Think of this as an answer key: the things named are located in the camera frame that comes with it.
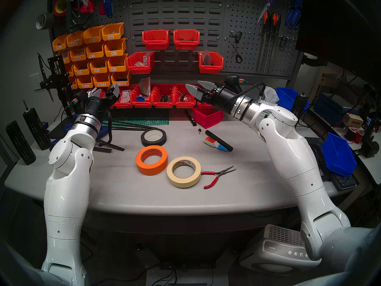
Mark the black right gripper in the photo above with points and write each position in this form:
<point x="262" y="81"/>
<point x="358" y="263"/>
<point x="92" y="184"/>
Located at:
<point x="223" y="97"/>

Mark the small cardboard box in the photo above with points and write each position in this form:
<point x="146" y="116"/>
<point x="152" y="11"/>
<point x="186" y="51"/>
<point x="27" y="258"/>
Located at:
<point x="354" y="121"/>

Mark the black monitor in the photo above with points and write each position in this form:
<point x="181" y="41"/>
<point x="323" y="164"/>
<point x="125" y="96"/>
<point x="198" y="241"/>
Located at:
<point x="336" y="26"/>

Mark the black ribbed cylinder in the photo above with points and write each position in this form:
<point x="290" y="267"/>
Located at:
<point x="19" y="142"/>

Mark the black power strip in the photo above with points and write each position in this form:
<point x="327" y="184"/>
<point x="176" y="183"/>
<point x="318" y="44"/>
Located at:
<point x="184" y="266"/>

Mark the clear bag black parts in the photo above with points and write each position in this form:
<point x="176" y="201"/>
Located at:
<point x="207" y="58"/>

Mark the black frame stand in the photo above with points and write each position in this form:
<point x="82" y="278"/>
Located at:
<point x="315" y="157"/>

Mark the grey pegboard wall panel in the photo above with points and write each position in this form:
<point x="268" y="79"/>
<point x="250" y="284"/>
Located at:
<point x="208" y="8"/>

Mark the black desk device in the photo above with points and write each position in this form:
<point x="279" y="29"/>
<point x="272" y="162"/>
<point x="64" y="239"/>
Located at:
<point x="370" y="147"/>

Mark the blue and red hanging tool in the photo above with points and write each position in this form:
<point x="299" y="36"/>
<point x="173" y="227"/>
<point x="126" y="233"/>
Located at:
<point x="107" y="5"/>

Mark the green cutting mat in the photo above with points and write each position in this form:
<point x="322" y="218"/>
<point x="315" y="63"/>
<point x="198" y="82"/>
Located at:
<point x="148" y="118"/>

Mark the tall black bottle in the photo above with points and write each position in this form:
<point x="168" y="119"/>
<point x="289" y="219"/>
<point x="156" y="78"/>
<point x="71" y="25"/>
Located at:
<point x="300" y="103"/>

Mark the orange tape roll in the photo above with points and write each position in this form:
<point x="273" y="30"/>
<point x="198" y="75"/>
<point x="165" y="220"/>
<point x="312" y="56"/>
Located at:
<point x="141" y="166"/>

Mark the black keyboard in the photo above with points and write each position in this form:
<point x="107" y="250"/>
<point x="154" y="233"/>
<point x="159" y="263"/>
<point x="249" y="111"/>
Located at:
<point x="343" y="182"/>

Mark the small printed parts bag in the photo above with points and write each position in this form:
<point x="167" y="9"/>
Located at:
<point x="125" y="96"/>

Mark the metal tool rack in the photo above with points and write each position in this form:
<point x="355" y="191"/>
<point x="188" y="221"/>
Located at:
<point x="279" y="36"/>

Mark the white air purifier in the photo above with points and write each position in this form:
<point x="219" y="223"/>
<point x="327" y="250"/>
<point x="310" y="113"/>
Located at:
<point x="276" y="249"/>

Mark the thick black marker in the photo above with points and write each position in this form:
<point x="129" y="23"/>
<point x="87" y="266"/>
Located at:
<point x="217" y="138"/>

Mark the slim black pen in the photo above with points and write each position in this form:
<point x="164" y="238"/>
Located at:
<point x="190" y="118"/>

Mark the yellow parts bin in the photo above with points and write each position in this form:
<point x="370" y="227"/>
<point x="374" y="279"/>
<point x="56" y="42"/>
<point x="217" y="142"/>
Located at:
<point x="85" y="82"/>
<point x="65" y="57"/>
<point x="93" y="35"/>
<point x="74" y="40"/>
<point x="78" y="54"/>
<point x="74" y="83"/>
<point x="112" y="32"/>
<point x="81" y="69"/>
<point x="59" y="44"/>
<point x="95" y="51"/>
<point x="98" y="66"/>
<point x="117" y="64"/>
<point x="102" y="80"/>
<point x="115" y="48"/>
<point x="122" y="77"/>
<point x="70" y="70"/>

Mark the red wall bin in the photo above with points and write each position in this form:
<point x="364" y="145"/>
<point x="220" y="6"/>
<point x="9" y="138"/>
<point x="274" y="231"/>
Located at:
<point x="186" y="41"/>
<point x="155" y="41"/>
<point x="210" y="68"/>
<point x="138" y="68"/>

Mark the metal pegboard hook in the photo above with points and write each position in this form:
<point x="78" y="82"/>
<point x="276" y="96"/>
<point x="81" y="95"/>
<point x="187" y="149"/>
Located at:
<point x="230" y="34"/>

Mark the beige masking tape roll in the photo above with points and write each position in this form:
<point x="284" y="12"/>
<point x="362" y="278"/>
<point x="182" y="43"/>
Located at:
<point x="171" y="175"/>

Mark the red shelf bin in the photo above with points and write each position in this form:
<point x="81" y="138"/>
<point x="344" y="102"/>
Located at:
<point x="163" y="105"/>
<point x="201" y="105"/>
<point x="141" y="105"/>
<point x="183" y="105"/>
<point x="120" y="105"/>

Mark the glue bottle with blue cap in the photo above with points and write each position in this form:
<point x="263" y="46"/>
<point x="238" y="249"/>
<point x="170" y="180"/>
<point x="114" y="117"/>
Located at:
<point x="211" y="141"/>

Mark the grey duct tape roll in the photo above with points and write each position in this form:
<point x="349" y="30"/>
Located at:
<point x="49" y="20"/>

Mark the red and black hanging clamp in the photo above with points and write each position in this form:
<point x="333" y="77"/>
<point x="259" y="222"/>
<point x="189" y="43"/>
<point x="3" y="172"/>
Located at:
<point x="86" y="6"/>

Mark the white plastic bag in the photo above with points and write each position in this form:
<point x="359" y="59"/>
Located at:
<point x="89" y="93"/>

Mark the small blue part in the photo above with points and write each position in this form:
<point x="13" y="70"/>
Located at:
<point x="141" y="99"/>

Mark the clear zip bag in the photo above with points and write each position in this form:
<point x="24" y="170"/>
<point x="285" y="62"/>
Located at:
<point x="145" y="85"/>

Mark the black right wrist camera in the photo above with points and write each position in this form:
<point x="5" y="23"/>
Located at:
<point x="233" y="79"/>

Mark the white wall plate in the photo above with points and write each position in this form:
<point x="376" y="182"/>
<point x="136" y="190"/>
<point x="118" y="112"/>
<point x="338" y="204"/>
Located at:
<point x="35" y="81"/>

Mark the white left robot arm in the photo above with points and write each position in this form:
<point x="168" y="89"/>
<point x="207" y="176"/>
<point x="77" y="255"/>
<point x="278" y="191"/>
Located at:
<point x="67" y="193"/>

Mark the red tape roll yellow core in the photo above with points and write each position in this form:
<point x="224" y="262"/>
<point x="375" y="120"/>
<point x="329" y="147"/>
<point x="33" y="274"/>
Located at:
<point x="55" y="5"/>

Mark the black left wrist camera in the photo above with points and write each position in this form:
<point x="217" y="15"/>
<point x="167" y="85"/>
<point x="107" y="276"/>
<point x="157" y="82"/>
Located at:
<point x="78" y="99"/>

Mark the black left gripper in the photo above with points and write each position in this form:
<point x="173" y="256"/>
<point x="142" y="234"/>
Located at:
<point x="95" y="106"/>

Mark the black cylinder with rod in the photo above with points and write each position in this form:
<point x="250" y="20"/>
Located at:
<point x="35" y="127"/>

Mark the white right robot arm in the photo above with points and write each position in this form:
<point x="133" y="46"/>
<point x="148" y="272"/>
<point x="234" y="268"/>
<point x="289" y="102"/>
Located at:
<point x="297" y="163"/>

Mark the black carabiner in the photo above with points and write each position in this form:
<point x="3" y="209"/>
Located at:
<point x="282" y="41"/>

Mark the dark blue crate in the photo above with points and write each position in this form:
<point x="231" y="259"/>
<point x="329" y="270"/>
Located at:
<point x="324" y="106"/>

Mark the black soldering stand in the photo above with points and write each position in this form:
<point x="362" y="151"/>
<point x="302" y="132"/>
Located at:
<point x="61" y="79"/>

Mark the black tape roll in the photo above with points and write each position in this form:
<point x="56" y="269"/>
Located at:
<point x="153" y="144"/>

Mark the loose red plastic bin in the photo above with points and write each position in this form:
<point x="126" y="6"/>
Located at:
<point x="208" y="118"/>

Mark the blue plastic bin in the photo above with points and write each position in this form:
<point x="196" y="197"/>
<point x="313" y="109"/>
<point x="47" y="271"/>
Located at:
<point x="337" y="155"/>
<point x="285" y="94"/>

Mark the Kimtech tissue box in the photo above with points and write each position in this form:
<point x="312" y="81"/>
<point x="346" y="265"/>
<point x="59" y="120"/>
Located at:
<point x="271" y="94"/>

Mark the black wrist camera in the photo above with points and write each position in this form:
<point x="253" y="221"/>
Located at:
<point x="233" y="79"/>
<point x="78" y="99"/>

